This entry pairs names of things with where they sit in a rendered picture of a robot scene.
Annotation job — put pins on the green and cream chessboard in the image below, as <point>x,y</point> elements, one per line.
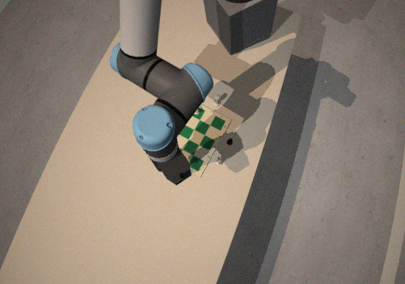
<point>200,137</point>

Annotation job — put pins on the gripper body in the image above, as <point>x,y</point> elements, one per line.
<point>173,165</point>

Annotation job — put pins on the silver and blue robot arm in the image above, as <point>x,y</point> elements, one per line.
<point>179,92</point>

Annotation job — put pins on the white chess king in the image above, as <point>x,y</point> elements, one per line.
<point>216,102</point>

